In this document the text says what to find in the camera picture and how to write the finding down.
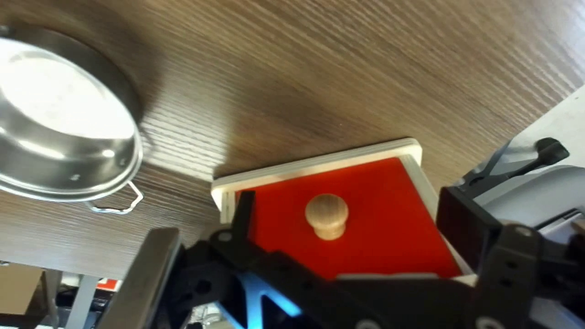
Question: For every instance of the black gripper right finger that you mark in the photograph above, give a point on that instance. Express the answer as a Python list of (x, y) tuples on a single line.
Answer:
[(466, 229)]

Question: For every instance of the brown cardboard box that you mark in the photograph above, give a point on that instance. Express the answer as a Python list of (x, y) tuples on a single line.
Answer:
[(20, 294)]

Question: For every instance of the cream wooden slotted box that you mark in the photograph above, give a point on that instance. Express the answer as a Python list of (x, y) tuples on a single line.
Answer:
[(316, 165)]

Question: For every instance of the silver metal bowl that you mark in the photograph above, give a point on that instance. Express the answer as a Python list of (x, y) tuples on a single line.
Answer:
[(57, 121)]

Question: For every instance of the wooden drawer with orange front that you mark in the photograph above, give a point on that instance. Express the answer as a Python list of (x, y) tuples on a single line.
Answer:
[(377, 234)]

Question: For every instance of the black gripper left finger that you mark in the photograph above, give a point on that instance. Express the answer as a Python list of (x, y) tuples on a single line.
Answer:
[(245, 216)]

